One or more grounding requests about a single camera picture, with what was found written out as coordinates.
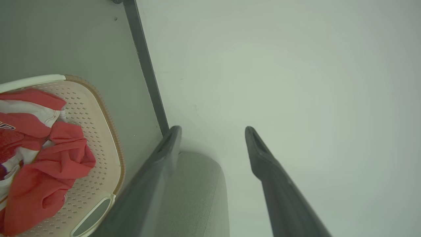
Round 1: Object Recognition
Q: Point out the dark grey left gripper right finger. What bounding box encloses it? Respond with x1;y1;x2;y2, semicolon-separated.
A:
245;126;333;237

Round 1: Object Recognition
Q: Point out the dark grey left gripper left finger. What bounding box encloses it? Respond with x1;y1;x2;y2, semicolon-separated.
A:
90;125;182;237

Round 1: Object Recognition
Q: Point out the red garment with white stripes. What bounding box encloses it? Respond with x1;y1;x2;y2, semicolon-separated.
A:
3;121;96;236

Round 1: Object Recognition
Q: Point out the red white mesh jersey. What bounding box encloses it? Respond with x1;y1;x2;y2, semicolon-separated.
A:
0;88;67;211

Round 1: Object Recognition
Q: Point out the grey fabric sofa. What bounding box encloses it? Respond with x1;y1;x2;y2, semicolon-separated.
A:
154;151;230;237

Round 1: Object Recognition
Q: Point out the beige perforated laundry basket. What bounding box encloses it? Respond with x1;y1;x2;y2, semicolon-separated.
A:
0;74;126;237

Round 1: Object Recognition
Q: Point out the black baseboard strip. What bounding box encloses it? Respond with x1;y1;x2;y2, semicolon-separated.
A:
123;0;170;136

